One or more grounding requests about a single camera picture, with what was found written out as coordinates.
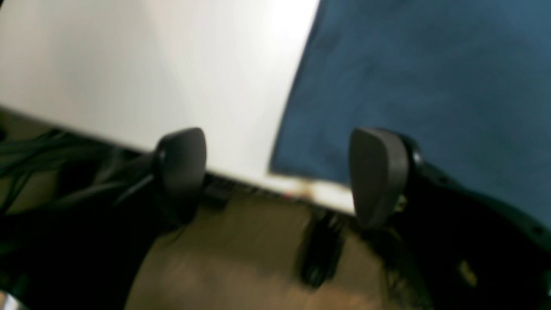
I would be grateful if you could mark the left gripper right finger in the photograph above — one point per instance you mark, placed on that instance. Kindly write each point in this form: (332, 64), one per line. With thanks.
(472, 251)

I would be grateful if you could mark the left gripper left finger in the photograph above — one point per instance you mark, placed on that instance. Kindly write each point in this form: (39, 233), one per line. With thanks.
(83, 251)

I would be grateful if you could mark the dark blue t-shirt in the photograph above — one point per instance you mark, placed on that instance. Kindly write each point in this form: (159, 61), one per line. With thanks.
(469, 80)

